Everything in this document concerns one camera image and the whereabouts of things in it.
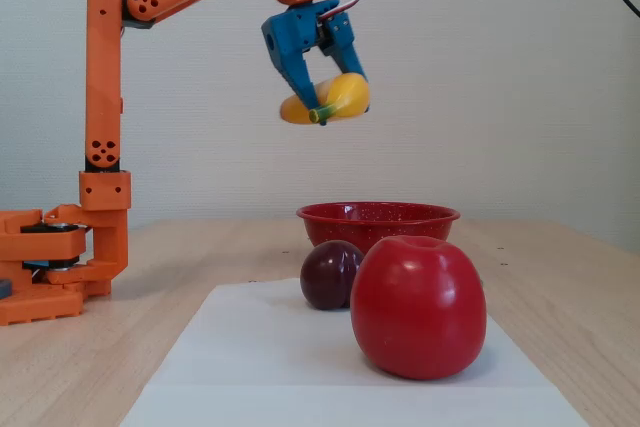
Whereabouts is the dark purple plastic plum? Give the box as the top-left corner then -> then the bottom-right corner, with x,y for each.
299,239 -> 365,311

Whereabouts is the yellow plastic banana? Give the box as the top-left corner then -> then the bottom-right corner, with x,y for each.
278,72 -> 371,126

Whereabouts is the orange robot base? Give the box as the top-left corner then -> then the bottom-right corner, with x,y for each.
0,209 -> 86,327

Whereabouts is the blue gripper, black servo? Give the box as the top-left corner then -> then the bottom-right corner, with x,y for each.
260,0 -> 370,127

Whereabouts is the white paper sheet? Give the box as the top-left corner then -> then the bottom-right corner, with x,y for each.
118,276 -> 592,427

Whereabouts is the red speckled enamel bowl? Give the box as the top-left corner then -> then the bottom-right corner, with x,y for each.
296,201 -> 462,254

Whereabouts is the red plastic apple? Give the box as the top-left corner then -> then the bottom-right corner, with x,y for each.
349,235 -> 488,381

